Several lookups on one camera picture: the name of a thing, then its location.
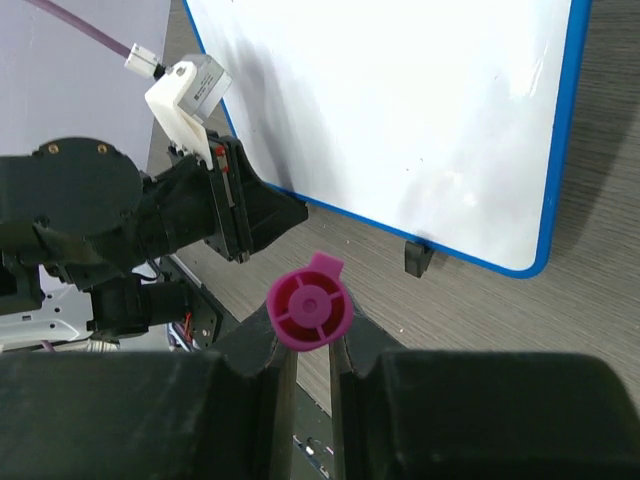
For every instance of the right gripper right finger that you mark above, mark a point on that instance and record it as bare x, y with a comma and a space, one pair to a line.
401, 413

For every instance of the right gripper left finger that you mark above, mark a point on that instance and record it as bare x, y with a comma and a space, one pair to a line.
221, 413

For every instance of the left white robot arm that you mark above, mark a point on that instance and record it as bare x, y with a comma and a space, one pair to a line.
126, 306

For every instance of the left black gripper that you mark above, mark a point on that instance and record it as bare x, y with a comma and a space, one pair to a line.
83, 210

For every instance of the blue framed whiteboard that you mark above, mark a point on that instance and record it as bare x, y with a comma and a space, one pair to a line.
445, 122

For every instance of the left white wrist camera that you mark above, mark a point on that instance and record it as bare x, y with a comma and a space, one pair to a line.
184, 98

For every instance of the white marker magenta cap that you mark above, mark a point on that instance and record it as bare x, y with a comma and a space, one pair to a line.
310, 307

